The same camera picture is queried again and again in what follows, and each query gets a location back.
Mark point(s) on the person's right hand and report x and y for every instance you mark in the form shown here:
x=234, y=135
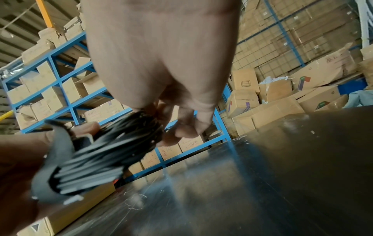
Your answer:
x=163, y=46

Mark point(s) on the person's left hand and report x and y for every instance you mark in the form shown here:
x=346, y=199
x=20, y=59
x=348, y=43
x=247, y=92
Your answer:
x=86, y=130

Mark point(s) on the bundle of grey metal strips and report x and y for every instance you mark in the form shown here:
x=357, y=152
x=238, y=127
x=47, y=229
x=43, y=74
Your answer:
x=110, y=149

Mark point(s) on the blue metal shelf rack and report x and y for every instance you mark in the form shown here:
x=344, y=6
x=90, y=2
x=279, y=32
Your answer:
x=61, y=78

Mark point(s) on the stack of small cardboard boxes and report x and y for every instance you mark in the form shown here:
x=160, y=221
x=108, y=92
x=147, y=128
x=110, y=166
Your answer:
x=43, y=76

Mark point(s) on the cardboard carton with triangle mark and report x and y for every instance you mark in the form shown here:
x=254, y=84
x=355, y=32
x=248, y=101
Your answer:
x=72, y=212

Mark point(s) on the yellow steel pillar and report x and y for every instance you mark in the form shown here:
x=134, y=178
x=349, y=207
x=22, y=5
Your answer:
x=44, y=12

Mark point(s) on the pile of large cardboard boxes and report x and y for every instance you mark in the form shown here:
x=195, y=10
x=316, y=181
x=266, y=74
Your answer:
x=279, y=99

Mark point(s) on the blue plastic bin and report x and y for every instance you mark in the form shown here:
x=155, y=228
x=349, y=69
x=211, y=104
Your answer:
x=352, y=85

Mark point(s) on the white pipe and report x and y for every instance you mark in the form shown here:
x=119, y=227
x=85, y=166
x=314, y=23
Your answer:
x=364, y=20

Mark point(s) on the light blue cloth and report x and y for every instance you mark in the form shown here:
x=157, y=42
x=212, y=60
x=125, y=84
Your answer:
x=360, y=99

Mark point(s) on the yellow rail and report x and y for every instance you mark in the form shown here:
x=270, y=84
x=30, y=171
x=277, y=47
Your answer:
x=5, y=116

